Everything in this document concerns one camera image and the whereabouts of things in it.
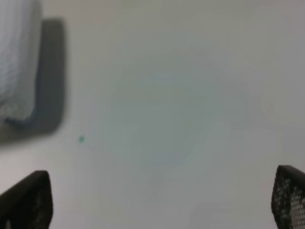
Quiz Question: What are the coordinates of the blue white striped towel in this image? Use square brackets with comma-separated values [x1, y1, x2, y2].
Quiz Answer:
[0, 0, 42, 125]

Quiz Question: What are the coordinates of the green dot sticker right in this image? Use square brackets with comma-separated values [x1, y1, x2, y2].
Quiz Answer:
[78, 136, 85, 143]

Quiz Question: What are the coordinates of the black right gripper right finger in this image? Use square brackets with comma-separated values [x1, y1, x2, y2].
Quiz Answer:
[271, 165, 305, 229]

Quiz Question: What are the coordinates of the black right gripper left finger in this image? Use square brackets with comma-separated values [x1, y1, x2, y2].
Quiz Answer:
[0, 170, 52, 229]

